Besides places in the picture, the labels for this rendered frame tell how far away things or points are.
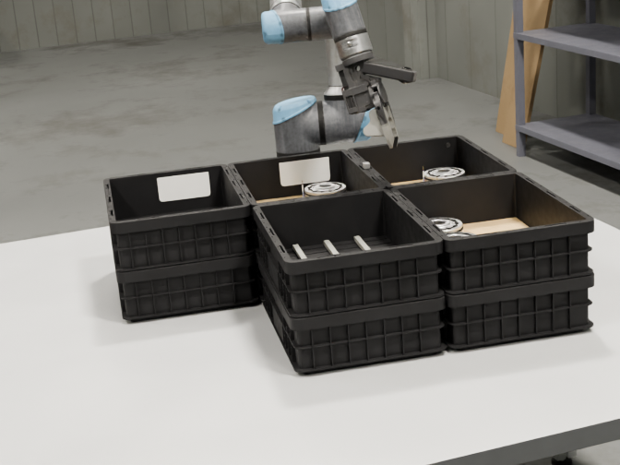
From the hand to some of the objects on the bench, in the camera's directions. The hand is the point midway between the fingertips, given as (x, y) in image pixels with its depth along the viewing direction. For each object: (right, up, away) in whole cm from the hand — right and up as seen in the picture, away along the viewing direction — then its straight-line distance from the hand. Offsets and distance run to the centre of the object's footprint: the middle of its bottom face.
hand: (395, 140), depth 253 cm
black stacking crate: (-48, -33, +15) cm, 60 cm away
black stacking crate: (-11, -40, -18) cm, 45 cm away
